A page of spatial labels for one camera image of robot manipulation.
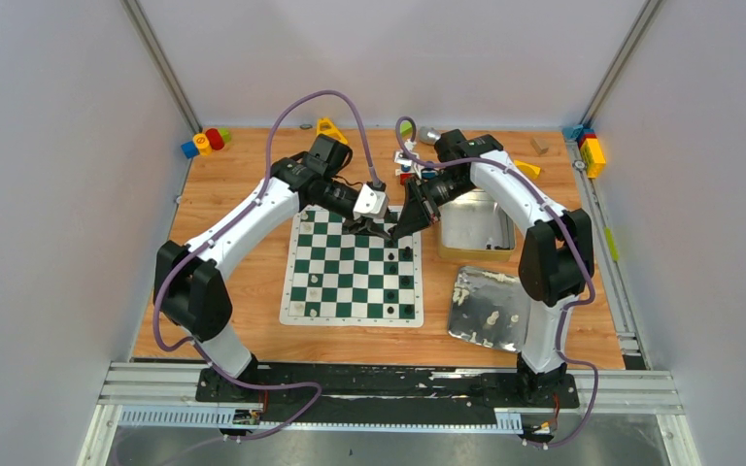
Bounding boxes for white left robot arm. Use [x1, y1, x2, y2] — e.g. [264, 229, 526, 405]
[153, 136, 389, 401]

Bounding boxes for yellow arch block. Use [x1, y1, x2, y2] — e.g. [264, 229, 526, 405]
[514, 160, 542, 181]

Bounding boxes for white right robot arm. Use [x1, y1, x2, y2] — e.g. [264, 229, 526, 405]
[390, 129, 593, 406]

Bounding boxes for metal tin lid tray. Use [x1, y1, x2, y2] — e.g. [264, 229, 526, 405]
[447, 266, 531, 353]

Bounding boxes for silver microphone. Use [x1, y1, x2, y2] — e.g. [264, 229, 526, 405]
[417, 126, 441, 146]

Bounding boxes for metal tin with black pieces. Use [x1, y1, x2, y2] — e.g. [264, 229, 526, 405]
[437, 189, 516, 262]

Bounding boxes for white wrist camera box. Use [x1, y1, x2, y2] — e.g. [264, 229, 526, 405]
[353, 183, 389, 219]

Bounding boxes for yellow triangular frame block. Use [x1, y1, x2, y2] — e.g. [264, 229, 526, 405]
[316, 117, 349, 146]

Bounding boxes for tan wooden block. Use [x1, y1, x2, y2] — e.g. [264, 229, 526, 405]
[530, 137, 550, 155]

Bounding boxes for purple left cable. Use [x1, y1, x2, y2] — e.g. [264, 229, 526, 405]
[152, 89, 384, 462]

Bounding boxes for green white chess mat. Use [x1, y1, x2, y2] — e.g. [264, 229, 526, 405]
[279, 207, 424, 328]

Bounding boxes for colourful cylinder block row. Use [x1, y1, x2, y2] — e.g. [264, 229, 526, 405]
[180, 127, 232, 159]

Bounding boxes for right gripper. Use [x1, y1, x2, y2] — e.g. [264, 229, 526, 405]
[393, 171, 477, 241]

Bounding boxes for yellow red blue brick tower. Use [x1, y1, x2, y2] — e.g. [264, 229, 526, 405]
[577, 128, 606, 179]

